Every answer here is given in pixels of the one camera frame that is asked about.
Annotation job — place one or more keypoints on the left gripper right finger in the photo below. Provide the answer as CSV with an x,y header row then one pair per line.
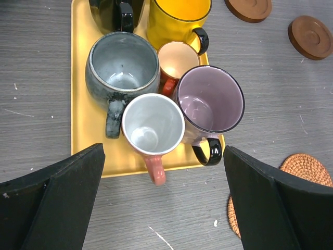
x,y
274,209

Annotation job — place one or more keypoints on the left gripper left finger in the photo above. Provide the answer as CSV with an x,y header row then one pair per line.
x,y
51,208

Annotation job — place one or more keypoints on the woven rattan coaster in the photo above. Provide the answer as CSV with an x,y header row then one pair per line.
x,y
307,167
232,220

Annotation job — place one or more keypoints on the brown wooden saucer coaster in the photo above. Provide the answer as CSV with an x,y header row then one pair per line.
x,y
252,11
310,37

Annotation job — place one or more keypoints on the small red cup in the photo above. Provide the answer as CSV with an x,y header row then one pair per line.
x,y
175,59

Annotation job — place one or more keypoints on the yellow serving tray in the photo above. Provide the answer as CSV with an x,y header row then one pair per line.
x,y
88,119

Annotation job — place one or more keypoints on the pink mug white interior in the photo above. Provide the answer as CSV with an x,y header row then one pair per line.
x,y
153,125

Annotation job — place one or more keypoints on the grey speckled round mug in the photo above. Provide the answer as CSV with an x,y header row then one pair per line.
x,y
120,67

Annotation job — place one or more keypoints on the black mug cream interior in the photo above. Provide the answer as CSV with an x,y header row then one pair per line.
x,y
111,16

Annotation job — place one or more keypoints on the purple mug black handle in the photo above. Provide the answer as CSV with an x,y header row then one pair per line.
x,y
212,103

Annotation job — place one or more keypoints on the yellow mug black handle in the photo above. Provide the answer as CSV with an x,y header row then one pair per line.
x,y
178,21

